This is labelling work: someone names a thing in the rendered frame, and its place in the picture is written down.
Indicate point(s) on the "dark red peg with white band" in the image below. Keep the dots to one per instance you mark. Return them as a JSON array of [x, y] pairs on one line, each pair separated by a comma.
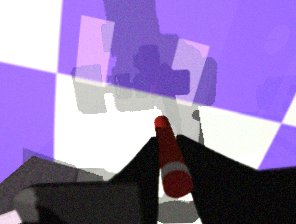
[[175, 177]]

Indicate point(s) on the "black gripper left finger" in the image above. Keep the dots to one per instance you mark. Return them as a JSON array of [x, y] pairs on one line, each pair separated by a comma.
[[129, 197]]

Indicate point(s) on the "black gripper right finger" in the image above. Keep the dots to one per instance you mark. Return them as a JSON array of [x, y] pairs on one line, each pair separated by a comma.
[[226, 191]]

